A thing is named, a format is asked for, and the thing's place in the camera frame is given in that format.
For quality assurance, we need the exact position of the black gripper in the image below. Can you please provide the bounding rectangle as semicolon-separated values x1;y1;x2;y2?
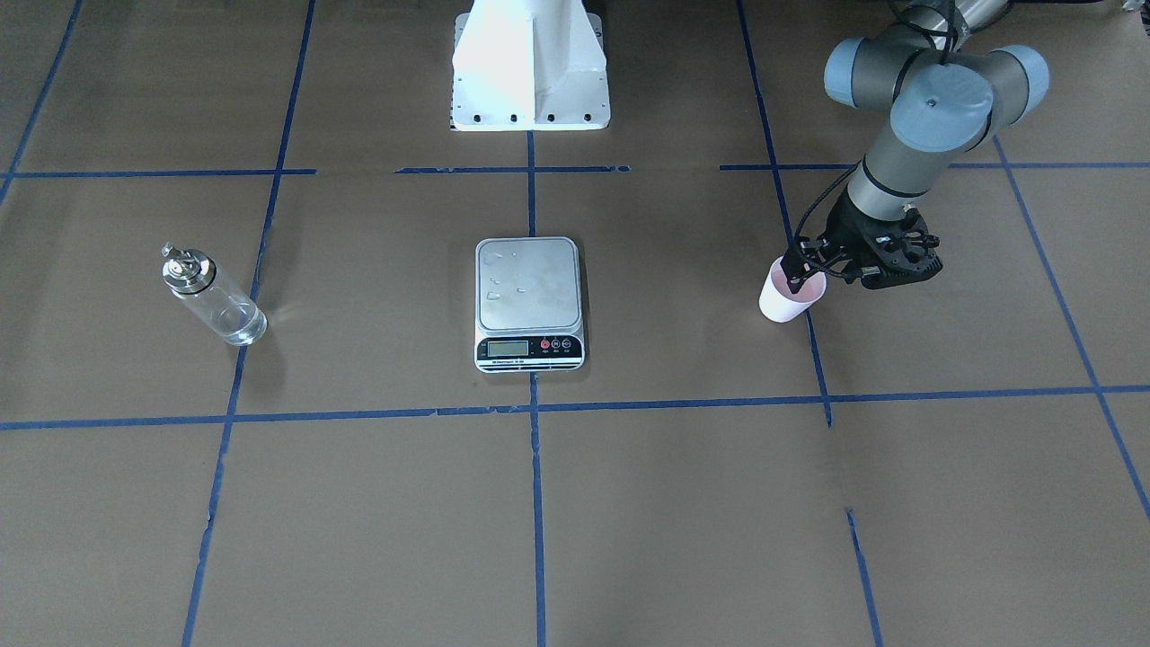
780;195;943;290

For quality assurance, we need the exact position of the clear glass sauce bottle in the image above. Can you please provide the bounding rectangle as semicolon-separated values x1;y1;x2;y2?
161;242;268;347

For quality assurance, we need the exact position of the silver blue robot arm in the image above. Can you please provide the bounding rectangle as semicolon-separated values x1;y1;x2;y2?
781;1;1051;294

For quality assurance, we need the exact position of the silver digital kitchen scale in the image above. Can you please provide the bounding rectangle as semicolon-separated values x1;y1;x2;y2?
473;236;587;373

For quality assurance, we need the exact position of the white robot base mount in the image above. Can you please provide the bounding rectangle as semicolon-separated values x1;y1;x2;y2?
449;1;612;132

